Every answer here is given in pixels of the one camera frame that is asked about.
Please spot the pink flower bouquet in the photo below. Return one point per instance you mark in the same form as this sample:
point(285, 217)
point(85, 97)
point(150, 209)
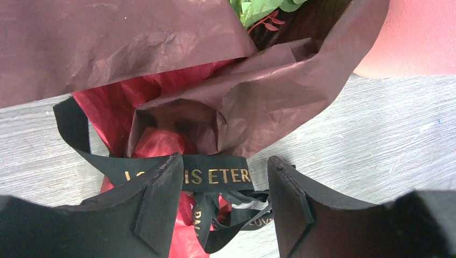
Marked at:
point(253, 13)

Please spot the pink cylindrical vase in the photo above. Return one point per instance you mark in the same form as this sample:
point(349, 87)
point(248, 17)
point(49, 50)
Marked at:
point(417, 39)

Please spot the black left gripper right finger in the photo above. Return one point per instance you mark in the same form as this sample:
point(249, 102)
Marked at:
point(313, 220)

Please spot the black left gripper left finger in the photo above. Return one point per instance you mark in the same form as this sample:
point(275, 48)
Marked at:
point(135, 219)

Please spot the maroon and red wrapping paper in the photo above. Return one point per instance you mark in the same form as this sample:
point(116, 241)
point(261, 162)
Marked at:
point(158, 78)

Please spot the black ribbon gold lettering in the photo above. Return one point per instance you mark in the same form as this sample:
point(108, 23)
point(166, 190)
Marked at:
point(209, 177)

